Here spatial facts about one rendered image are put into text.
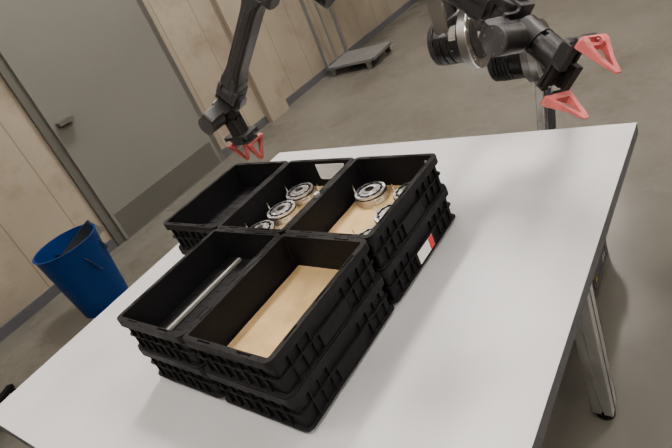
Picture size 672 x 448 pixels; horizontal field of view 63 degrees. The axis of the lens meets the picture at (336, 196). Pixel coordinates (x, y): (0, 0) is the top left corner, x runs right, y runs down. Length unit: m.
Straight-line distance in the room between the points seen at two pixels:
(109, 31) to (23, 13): 0.64
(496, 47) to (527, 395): 0.66
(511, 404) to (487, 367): 0.11
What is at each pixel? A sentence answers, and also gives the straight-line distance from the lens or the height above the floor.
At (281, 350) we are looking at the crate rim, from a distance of 1.15.
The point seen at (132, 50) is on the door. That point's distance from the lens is 4.93.
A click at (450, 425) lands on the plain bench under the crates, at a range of 1.19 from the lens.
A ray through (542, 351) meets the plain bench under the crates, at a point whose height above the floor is 0.70.
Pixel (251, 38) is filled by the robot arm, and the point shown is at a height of 1.42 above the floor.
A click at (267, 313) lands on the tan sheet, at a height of 0.83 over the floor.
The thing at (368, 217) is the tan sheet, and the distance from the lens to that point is 1.61.
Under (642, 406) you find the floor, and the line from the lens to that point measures 2.05.
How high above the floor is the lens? 1.62
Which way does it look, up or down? 26 degrees down
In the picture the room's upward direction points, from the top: 24 degrees counter-clockwise
